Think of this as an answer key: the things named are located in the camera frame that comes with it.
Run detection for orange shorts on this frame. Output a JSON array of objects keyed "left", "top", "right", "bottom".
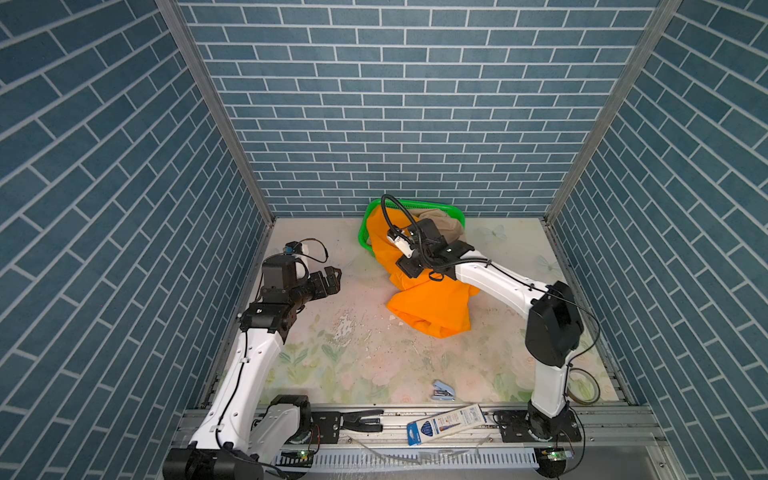
[{"left": 366, "top": 207, "right": 479, "bottom": 338}]

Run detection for green plastic basket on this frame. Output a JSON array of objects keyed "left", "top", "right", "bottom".
[{"left": 357, "top": 198, "right": 467, "bottom": 256}]

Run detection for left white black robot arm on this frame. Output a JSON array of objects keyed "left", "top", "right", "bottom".
[{"left": 162, "top": 253, "right": 342, "bottom": 479}]

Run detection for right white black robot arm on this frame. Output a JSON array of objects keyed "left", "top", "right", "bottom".
[{"left": 387, "top": 219, "right": 584, "bottom": 441}]

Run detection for beige shorts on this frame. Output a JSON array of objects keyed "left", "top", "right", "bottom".
[{"left": 411, "top": 208, "right": 466, "bottom": 243}]

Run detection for black pliers tool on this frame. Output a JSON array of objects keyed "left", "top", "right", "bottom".
[{"left": 340, "top": 409, "right": 384, "bottom": 433}]

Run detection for left circuit board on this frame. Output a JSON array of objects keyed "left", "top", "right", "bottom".
[{"left": 280, "top": 450, "right": 315, "bottom": 468}]

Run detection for circuit board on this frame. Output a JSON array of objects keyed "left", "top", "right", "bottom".
[
  {"left": 535, "top": 447, "right": 573, "bottom": 466},
  {"left": 280, "top": 450, "right": 315, "bottom": 468}
]

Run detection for blue white flat box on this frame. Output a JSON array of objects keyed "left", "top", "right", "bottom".
[{"left": 406, "top": 404, "right": 486, "bottom": 446}]

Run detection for right circuit board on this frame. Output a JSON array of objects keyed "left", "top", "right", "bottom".
[{"left": 535, "top": 447, "right": 573, "bottom": 466}]

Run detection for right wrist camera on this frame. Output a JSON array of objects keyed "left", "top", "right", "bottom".
[{"left": 387, "top": 230, "right": 416, "bottom": 258}]

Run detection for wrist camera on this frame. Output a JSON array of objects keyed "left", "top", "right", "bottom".
[
  {"left": 387, "top": 230, "right": 416, "bottom": 258},
  {"left": 283, "top": 239, "right": 310, "bottom": 257}
]

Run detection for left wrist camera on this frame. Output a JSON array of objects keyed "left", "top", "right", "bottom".
[{"left": 283, "top": 239, "right": 310, "bottom": 257}]

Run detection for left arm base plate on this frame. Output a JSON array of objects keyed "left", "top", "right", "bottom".
[{"left": 299, "top": 411, "right": 342, "bottom": 445}]

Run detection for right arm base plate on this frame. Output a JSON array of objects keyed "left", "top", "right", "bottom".
[{"left": 491, "top": 405, "right": 583, "bottom": 443}]

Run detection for white vented cable duct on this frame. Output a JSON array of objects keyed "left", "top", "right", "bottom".
[{"left": 274, "top": 447, "right": 539, "bottom": 473}]

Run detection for tape roll ring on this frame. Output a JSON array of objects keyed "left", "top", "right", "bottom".
[{"left": 566, "top": 367, "right": 602, "bottom": 407}]

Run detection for aluminium front rail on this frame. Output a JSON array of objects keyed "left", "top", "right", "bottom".
[{"left": 157, "top": 404, "right": 685, "bottom": 480}]

